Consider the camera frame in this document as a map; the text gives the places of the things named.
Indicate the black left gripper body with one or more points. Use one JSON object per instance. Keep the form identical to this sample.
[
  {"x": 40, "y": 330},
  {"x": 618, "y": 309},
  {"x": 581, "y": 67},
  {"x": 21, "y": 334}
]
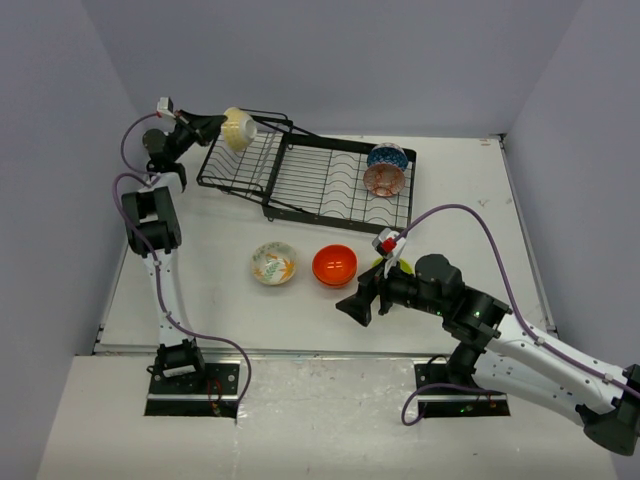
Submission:
[{"x": 181, "y": 140}]

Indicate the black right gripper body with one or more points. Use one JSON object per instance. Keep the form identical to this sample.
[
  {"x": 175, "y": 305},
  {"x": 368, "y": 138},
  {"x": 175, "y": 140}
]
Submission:
[{"x": 401, "y": 288}]

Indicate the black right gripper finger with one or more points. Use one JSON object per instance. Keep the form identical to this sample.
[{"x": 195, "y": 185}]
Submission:
[
  {"x": 369, "y": 283},
  {"x": 356, "y": 307}
]

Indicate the yellow checkered white bowl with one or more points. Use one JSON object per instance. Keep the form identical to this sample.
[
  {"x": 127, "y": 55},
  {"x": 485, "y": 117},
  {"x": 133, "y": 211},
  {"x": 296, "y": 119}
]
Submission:
[{"x": 239, "y": 129}]

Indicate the orange bowl front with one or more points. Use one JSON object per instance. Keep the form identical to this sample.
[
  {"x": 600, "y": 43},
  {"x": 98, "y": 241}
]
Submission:
[{"x": 335, "y": 282}]

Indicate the orange bowl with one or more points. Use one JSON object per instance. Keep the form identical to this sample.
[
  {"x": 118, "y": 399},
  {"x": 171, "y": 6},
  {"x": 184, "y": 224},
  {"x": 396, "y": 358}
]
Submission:
[
  {"x": 335, "y": 282},
  {"x": 335, "y": 260}
]

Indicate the lime green bowl front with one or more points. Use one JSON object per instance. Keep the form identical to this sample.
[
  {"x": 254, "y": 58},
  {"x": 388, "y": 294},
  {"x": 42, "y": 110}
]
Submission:
[{"x": 403, "y": 265}]

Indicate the white floral bowl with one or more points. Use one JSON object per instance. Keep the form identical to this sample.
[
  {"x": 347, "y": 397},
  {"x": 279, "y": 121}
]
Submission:
[{"x": 274, "y": 263}]

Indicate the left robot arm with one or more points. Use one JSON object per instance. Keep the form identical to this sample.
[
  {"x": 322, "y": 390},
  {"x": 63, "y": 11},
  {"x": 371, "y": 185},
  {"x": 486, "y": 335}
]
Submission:
[{"x": 154, "y": 234}]

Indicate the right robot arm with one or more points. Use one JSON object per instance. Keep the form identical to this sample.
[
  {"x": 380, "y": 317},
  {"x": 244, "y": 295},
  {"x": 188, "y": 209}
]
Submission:
[{"x": 498, "y": 354}]

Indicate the red patterned bowl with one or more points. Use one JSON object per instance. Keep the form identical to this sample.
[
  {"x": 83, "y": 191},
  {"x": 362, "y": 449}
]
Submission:
[{"x": 384, "y": 180}]

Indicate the blue patterned bowl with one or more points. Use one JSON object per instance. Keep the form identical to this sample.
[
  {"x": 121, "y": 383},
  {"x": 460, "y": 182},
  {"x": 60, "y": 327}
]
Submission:
[{"x": 388, "y": 153}]

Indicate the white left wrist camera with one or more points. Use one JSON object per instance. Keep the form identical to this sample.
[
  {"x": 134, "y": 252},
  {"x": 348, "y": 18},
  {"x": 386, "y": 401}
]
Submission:
[{"x": 166, "y": 106}]

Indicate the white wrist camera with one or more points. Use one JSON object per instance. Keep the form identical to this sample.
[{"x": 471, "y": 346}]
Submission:
[
  {"x": 166, "y": 106},
  {"x": 389, "y": 244}
]

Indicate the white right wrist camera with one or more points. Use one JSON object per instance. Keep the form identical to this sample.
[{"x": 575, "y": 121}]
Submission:
[{"x": 389, "y": 244}]

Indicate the black wire dish rack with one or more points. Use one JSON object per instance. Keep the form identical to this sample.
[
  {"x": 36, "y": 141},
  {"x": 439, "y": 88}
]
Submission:
[{"x": 298, "y": 176}]

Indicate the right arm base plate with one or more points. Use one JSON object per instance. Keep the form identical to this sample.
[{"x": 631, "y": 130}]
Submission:
[{"x": 438, "y": 400}]

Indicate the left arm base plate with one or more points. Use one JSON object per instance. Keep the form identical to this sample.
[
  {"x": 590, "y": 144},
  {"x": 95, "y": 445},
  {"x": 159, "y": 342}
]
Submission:
[{"x": 212, "y": 394}]

